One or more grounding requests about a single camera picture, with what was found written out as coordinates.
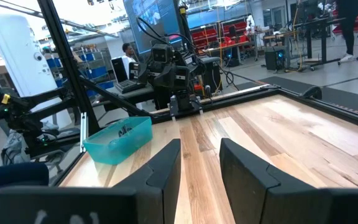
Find black computer tower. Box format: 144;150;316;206
265;46;287;71

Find silver aluminium bar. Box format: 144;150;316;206
80;111;88;154

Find white pillar with round dial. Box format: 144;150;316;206
0;14;59;98

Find person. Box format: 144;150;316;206
121;42;137;68
335;0;358;63

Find black aluminium table frame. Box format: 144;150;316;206
0;0;358;187

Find grey office chair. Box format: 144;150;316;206
1;124;74;166

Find green translucent plastic tray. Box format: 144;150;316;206
82;116;154;166

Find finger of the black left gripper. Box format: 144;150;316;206
154;63;177;90
137;60;151;85

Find black keyboard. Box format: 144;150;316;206
114;79;147;95

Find black device with green lights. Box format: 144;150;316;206
0;79;77;159

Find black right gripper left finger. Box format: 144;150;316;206
0;138;182;224

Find red storage shelving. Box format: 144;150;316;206
190;21;249;49

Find dark blue chair back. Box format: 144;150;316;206
0;161;50;203

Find black standing desk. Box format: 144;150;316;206
293;17;345;68

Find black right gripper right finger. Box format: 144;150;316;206
219;138;358;224

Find large monitor with blue screen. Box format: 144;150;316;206
122;0;183;55

